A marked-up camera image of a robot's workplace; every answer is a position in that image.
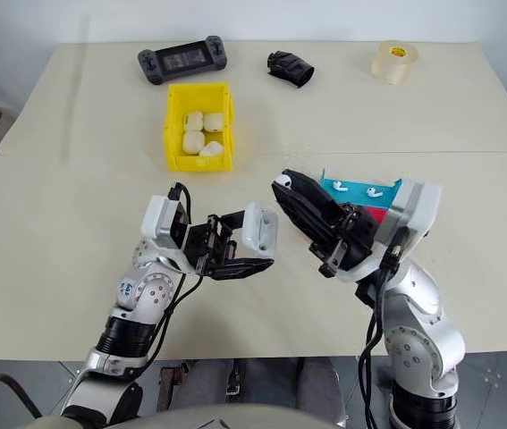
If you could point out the grey rounded shape under table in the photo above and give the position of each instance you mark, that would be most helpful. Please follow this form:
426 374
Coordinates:
318 384
208 384

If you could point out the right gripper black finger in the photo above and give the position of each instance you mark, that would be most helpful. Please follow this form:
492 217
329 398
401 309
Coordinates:
302 216
313 190

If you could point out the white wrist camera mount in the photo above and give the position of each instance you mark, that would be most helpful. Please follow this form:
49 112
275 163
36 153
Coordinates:
152 219
423 210

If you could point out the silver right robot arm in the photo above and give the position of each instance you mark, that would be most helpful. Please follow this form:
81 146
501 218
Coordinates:
423 348

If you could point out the beige table cover sheet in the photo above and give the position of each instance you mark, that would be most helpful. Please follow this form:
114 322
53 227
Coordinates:
78 214
347 120

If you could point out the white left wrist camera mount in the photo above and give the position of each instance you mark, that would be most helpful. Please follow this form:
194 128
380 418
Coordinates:
152 219

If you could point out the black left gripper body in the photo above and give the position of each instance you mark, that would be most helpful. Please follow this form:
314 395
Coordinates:
206 246

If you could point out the dark grey handheld game console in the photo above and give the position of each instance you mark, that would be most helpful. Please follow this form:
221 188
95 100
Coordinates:
181 58

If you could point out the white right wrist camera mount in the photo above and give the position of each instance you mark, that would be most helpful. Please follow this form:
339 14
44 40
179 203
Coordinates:
423 210

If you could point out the white earbud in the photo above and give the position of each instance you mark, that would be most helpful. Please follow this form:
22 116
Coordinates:
339 185
282 180
374 192

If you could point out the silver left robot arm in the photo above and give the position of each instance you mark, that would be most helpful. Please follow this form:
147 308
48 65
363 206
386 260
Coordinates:
146 295

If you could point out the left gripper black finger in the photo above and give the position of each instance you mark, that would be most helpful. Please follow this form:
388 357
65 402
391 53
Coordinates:
234 220
242 268

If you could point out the translucent tape roll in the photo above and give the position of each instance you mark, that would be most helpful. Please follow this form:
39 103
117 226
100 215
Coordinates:
391 67

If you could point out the teal and red tray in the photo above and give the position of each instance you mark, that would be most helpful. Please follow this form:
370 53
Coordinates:
356 194

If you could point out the white earbud charging case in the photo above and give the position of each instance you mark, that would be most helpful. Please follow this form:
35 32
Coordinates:
257 228

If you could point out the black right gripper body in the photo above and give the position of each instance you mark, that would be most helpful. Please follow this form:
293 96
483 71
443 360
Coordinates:
353 243

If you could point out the yellow plastic bin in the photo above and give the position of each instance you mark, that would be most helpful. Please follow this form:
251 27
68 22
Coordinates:
199 163

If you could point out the rusty brown metal bracket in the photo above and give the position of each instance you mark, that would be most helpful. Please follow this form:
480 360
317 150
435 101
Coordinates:
168 384

